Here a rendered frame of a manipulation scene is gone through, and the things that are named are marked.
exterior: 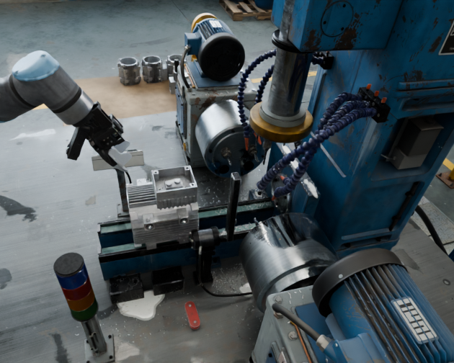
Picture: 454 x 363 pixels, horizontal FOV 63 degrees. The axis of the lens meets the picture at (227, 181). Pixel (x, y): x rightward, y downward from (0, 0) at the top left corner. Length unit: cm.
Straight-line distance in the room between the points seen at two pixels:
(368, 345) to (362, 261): 14
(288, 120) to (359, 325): 55
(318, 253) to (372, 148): 32
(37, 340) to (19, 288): 20
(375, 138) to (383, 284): 46
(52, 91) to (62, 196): 74
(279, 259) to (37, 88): 69
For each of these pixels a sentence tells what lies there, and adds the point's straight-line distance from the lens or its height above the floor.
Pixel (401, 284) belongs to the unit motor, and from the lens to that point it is 72.
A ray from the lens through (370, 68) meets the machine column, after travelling 104.
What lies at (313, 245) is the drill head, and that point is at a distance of 97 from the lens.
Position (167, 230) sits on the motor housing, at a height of 103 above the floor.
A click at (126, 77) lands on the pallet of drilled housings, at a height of 23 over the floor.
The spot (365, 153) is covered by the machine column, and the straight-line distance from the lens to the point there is 107.
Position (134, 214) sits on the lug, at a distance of 110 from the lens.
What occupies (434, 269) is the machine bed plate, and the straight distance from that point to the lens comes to 158.
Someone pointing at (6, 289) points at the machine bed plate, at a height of 80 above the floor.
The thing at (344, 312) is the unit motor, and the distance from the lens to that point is 73.
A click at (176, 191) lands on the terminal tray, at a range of 108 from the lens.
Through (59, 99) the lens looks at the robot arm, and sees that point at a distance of 97.
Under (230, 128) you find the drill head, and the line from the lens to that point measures 132.
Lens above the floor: 189
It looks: 42 degrees down
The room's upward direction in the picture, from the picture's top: 6 degrees clockwise
